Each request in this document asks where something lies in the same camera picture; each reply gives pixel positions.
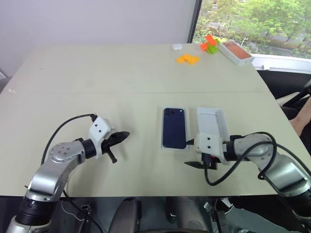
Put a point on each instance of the white window sill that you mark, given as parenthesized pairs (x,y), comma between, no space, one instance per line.
(286,61)

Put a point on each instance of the yellow toy building blocks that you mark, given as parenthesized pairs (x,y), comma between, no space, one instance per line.
(188,59)

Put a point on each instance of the dark rounded shape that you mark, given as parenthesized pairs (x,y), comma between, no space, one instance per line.
(127,216)
(187,216)

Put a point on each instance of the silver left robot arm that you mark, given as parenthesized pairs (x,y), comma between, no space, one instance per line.
(48,174)

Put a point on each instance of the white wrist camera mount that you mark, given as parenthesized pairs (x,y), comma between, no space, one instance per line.
(209,143)
(98,132)

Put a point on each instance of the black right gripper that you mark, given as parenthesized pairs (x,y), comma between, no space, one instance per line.
(209,163)

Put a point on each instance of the phone box with orange print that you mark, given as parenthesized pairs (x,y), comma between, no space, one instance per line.
(235,52)

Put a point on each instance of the orange toy building block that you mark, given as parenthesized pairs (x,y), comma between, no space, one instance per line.
(209,40)

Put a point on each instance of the dark blue smartphone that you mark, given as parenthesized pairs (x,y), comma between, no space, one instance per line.
(173,128)

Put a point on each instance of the person's bare leg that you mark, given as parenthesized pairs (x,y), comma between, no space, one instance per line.
(302,119)

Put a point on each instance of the white box lid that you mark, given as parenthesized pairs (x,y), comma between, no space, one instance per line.
(211,121)

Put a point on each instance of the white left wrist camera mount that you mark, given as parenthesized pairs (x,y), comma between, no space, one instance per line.
(98,132)

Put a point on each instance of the white earbuds case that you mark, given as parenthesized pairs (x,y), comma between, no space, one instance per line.
(177,47)

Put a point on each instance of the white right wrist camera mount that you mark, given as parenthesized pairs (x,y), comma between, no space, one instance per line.
(209,143)

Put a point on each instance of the black window frame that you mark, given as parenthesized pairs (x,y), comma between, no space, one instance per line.
(194,21)

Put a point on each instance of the green toy building block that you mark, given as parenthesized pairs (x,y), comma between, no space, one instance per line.
(213,49)

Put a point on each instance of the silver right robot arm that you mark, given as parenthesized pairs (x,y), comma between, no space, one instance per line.
(286,170)

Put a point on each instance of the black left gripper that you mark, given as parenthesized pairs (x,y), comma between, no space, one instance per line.
(106,145)

